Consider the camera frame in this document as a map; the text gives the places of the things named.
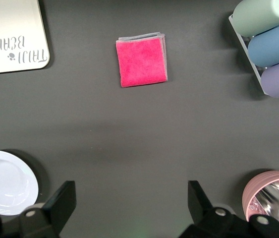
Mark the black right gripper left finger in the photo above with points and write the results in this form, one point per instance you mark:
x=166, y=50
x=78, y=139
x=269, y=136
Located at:
x=55, y=210

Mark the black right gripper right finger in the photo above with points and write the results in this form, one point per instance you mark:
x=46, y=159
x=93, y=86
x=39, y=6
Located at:
x=203, y=213

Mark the white round plate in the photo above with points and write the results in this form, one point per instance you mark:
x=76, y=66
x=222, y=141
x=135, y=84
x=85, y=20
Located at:
x=3, y=183

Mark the pink ribbed bowl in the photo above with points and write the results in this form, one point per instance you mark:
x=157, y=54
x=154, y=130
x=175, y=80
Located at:
x=252, y=193

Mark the pink folded cloth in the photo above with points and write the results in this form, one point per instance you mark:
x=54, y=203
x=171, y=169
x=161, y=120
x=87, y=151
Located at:
x=141, y=63

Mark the blue cup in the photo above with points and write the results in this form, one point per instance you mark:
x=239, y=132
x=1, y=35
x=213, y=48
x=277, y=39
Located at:
x=273, y=44

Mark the cream tray with bear print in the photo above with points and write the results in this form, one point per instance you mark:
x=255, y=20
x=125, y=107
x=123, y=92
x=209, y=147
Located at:
x=10, y=24

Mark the green cup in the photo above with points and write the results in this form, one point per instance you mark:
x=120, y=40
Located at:
x=258, y=15

